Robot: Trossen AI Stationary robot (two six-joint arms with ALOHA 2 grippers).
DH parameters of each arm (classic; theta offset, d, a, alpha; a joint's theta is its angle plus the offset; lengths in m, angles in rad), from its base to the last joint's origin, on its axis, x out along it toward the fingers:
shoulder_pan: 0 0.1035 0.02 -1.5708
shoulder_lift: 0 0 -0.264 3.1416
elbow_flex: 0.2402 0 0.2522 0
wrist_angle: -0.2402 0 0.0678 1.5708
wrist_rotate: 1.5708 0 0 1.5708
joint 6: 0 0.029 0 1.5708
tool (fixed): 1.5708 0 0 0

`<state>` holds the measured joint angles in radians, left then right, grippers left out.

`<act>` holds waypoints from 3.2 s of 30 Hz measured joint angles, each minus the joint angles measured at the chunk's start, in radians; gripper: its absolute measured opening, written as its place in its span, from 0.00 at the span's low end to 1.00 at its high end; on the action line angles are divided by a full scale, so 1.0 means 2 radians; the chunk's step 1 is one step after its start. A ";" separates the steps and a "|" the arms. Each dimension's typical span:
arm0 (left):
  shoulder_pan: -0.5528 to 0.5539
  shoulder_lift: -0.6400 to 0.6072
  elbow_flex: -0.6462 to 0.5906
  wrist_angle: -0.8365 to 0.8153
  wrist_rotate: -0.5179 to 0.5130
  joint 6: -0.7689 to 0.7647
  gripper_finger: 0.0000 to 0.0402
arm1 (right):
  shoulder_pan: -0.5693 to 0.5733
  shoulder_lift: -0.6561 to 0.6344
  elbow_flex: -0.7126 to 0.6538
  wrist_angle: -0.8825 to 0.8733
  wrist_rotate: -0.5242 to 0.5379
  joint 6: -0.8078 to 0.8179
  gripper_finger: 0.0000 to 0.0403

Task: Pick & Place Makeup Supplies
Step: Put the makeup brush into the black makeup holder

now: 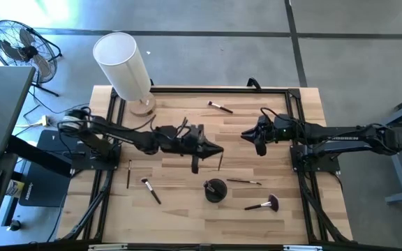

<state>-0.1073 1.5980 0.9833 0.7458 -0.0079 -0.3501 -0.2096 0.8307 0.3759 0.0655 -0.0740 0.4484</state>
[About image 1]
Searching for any black aluminium table frame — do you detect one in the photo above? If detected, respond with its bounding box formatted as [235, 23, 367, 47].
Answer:
[59, 85, 354, 245]

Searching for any fan makeup brush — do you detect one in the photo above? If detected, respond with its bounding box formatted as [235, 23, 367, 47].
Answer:
[244, 193, 280, 213]

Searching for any black Trossen box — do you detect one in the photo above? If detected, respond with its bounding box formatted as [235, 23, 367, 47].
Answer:
[18, 129, 73, 208]

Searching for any black round brush cup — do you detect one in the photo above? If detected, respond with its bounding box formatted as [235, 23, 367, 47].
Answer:
[203, 178, 229, 204]

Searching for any black floor cable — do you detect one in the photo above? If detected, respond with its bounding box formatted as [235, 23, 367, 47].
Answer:
[28, 85, 90, 116]

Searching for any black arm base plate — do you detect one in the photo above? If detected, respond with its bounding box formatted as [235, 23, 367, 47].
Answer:
[290, 144, 341, 174]
[70, 144, 121, 172]

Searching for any white shade wooden-base lamp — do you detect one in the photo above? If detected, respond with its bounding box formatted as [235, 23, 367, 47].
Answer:
[92, 31, 157, 118]

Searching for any grey desk top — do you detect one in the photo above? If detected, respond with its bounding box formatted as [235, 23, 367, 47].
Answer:
[0, 66, 36, 156]

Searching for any black floor fan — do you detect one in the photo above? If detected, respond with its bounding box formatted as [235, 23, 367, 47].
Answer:
[0, 20, 63, 98]

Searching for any white bar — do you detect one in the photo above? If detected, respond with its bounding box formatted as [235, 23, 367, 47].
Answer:
[88, 243, 128, 251]
[283, 245, 324, 251]

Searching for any black desk foot knob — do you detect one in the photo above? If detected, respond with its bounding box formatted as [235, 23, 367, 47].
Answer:
[6, 219, 23, 233]

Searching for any black white-ferrule makeup brush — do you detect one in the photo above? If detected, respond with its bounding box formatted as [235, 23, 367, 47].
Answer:
[207, 100, 235, 114]

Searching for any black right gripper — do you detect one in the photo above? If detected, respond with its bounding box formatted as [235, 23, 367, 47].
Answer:
[241, 114, 281, 157]

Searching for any black clamp handle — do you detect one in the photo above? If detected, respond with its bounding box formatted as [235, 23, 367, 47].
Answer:
[246, 77, 263, 92]

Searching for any black silver-ferrule powder brush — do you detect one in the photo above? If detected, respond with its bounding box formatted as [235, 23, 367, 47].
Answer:
[140, 178, 163, 206]

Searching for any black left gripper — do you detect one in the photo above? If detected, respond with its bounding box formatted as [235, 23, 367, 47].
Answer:
[183, 123, 225, 174]

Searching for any thin brown light-tipped brush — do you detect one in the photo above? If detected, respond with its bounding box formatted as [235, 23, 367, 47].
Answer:
[225, 178, 262, 187]

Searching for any black desk leg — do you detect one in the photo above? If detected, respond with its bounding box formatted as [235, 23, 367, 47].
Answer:
[7, 134, 73, 178]

